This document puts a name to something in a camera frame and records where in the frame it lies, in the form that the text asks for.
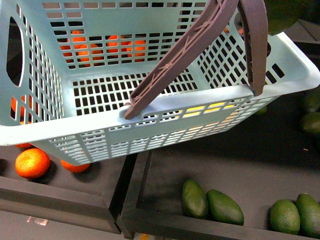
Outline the light blue plastic basket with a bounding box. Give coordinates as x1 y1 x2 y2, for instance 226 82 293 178
0 0 320 165

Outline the brown basket handle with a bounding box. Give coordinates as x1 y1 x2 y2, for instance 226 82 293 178
124 0 268 120

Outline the long yellow mango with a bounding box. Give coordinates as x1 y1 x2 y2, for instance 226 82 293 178
172 100 240 130

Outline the green avocado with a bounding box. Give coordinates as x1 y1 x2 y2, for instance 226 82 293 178
182 179 209 219
206 189 245 226
299 112 320 135
269 199 301 235
295 193 320 239

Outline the black wooden avocado tray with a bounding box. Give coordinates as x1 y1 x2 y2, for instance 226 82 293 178
120 92 320 240

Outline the orange tangerine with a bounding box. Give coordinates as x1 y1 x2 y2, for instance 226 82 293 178
60 160 91 173
15 148 51 179

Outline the black wooden orange tray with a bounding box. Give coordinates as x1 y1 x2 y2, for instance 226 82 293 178
0 146 137 234

